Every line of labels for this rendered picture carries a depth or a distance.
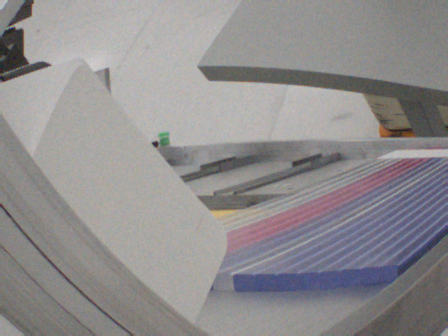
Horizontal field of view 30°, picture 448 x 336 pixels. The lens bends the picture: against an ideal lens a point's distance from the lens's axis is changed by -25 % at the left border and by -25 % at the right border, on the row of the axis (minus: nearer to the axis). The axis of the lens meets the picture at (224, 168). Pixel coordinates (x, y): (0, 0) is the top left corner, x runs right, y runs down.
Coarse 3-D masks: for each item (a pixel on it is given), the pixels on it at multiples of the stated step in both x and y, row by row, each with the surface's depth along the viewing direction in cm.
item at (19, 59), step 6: (12, 48) 74; (18, 48) 75; (6, 54) 74; (12, 54) 74; (18, 54) 75; (0, 60) 74; (6, 60) 74; (12, 60) 74; (18, 60) 75; (24, 60) 76; (6, 66) 74; (12, 66) 75; (18, 66) 75
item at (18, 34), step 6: (6, 30) 96; (12, 30) 97; (18, 30) 96; (6, 36) 94; (12, 36) 94; (18, 36) 95; (6, 42) 94; (12, 42) 94; (18, 42) 95; (0, 54) 94; (0, 66) 94; (0, 72) 94
